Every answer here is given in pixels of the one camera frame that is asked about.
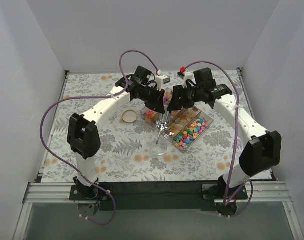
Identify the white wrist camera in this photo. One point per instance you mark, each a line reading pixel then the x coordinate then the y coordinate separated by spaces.
pixel 160 80
pixel 185 76

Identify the clear glass jar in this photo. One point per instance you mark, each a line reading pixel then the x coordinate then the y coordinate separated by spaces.
pixel 158 148

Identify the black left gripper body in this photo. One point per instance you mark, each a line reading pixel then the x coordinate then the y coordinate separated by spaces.
pixel 155 97

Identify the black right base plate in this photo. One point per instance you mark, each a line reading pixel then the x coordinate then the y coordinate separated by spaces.
pixel 216 192

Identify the clear divided candy box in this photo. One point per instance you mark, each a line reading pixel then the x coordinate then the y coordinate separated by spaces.
pixel 186 125

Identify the aluminium frame rail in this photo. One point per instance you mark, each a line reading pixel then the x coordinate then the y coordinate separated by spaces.
pixel 157 211

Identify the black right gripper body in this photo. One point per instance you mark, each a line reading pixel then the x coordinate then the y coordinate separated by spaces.
pixel 178 96

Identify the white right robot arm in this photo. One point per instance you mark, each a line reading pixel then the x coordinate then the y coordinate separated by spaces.
pixel 261 148

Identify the round wooden jar lid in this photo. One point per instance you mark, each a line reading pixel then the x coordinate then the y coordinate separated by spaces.
pixel 129 116

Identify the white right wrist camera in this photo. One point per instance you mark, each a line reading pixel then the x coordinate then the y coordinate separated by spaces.
pixel 185 76

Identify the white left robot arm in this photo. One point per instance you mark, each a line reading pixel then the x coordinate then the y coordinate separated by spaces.
pixel 83 136

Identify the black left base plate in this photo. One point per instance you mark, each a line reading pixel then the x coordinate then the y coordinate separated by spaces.
pixel 79 193

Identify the silver metal scoop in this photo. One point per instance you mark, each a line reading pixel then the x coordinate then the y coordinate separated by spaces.
pixel 162 123

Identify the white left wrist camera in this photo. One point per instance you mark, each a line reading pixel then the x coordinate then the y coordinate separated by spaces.
pixel 160 80

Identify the floral patterned table mat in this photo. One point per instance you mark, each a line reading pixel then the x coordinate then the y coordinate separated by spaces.
pixel 124 155

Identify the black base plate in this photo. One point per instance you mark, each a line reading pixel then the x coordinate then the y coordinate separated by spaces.
pixel 79 193
pixel 216 192

